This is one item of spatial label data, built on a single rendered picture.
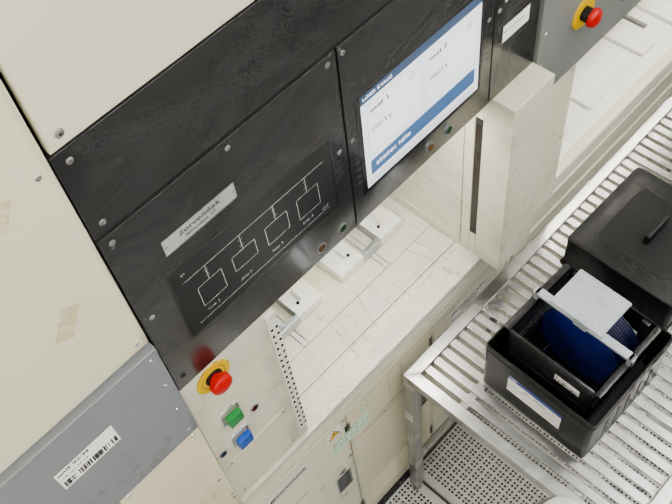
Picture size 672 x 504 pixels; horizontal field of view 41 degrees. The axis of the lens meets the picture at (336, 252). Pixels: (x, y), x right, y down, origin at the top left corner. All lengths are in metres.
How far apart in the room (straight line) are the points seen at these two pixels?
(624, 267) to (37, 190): 1.47
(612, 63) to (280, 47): 1.52
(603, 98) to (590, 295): 0.75
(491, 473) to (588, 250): 0.91
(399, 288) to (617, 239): 0.52
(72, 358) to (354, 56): 0.54
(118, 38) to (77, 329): 0.38
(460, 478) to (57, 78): 2.10
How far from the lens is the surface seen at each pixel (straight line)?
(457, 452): 2.81
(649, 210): 2.23
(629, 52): 2.55
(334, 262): 2.06
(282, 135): 1.19
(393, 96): 1.37
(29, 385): 1.15
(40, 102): 0.91
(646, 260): 2.15
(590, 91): 2.42
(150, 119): 1.01
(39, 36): 0.87
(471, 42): 1.49
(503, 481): 2.78
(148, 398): 1.33
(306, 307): 2.00
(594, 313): 1.79
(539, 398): 1.92
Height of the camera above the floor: 2.62
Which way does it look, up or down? 56 degrees down
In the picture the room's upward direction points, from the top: 9 degrees counter-clockwise
